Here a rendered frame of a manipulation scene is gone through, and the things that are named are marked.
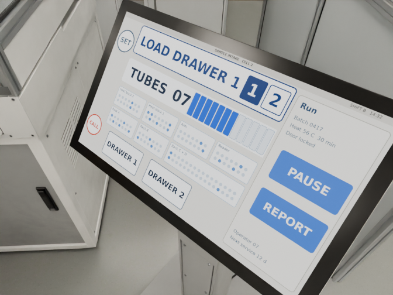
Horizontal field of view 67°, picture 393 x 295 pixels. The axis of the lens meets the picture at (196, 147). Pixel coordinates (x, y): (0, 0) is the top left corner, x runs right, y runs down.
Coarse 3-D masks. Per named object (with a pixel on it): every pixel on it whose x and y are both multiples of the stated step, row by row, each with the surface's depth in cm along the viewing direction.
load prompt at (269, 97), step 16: (144, 32) 52; (160, 32) 51; (144, 48) 52; (160, 48) 50; (176, 48) 49; (192, 48) 48; (160, 64) 50; (176, 64) 49; (192, 64) 47; (208, 64) 46; (224, 64) 45; (192, 80) 47; (208, 80) 46; (224, 80) 45; (240, 80) 44; (256, 80) 43; (272, 80) 41; (224, 96) 45; (240, 96) 44; (256, 96) 42; (272, 96) 41; (288, 96) 40; (272, 112) 41
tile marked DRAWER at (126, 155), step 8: (112, 136) 55; (104, 144) 56; (112, 144) 55; (120, 144) 54; (128, 144) 54; (104, 152) 56; (112, 152) 55; (120, 152) 54; (128, 152) 54; (136, 152) 53; (112, 160) 55; (120, 160) 54; (128, 160) 54; (136, 160) 53; (128, 168) 54; (136, 168) 53
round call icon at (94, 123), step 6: (90, 114) 58; (96, 114) 57; (90, 120) 58; (96, 120) 57; (102, 120) 57; (84, 126) 59; (90, 126) 58; (96, 126) 57; (90, 132) 58; (96, 132) 57; (96, 138) 57
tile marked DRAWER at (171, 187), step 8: (152, 160) 51; (152, 168) 51; (160, 168) 50; (144, 176) 52; (152, 176) 51; (160, 176) 50; (168, 176) 49; (176, 176) 49; (152, 184) 51; (160, 184) 50; (168, 184) 49; (176, 184) 49; (184, 184) 48; (160, 192) 50; (168, 192) 49; (176, 192) 49; (184, 192) 48; (168, 200) 49; (176, 200) 49; (184, 200) 48
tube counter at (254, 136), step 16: (176, 96) 49; (192, 96) 47; (208, 96) 46; (192, 112) 47; (208, 112) 46; (224, 112) 45; (240, 112) 44; (224, 128) 45; (240, 128) 44; (256, 128) 42; (272, 128) 41; (240, 144) 44; (256, 144) 42
